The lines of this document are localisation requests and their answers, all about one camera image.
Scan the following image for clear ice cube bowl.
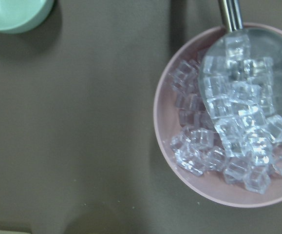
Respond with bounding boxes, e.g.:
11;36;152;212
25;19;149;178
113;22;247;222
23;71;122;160
171;59;199;94
243;166;271;195

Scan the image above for pink plastic bowl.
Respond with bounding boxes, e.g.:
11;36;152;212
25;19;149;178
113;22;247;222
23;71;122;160
153;22;282;209

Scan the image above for mint green bowl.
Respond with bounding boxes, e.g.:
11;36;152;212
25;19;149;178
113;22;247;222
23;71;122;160
0;0;54;34

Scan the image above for clear ice cube bowl bottom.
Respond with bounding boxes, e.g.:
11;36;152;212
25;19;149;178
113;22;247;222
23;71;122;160
243;166;271;195

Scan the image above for clear ice cube scoop lip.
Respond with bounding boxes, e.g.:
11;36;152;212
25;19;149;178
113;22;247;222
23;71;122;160
266;115;282;144

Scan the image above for clear ice cube bowl left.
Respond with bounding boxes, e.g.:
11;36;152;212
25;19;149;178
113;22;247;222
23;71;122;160
171;59;199;94

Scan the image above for clear ice cube upper scoop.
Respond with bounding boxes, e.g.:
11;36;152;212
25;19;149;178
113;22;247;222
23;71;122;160
225;35;251;60

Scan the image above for metal ice scoop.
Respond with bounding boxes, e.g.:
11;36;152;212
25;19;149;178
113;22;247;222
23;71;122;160
199;0;282;143

